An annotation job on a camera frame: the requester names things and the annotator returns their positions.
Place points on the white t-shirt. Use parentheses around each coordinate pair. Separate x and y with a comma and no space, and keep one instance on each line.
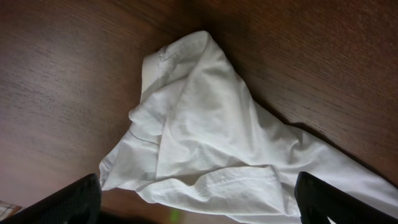
(199,142)

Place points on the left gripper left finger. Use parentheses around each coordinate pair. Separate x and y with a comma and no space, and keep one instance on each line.
(77,203)

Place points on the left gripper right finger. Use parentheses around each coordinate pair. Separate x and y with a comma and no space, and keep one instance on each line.
(322,203)

